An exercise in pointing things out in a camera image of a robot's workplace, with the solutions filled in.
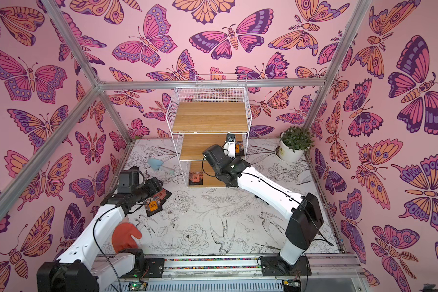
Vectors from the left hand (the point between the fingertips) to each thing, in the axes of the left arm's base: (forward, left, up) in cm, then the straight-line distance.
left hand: (159, 183), depth 85 cm
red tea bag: (+10, -15, -12) cm, 21 cm away
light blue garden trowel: (+22, +12, -14) cm, 29 cm away
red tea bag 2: (+1, +3, -13) cm, 13 cm away
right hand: (+6, -31, +12) cm, 33 cm away
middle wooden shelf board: (+15, -16, +10) cm, 24 cm away
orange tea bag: (-6, +5, -12) cm, 14 cm away
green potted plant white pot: (+21, -66, +5) cm, 69 cm away
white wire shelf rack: (+43, -33, +19) cm, 57 cm away
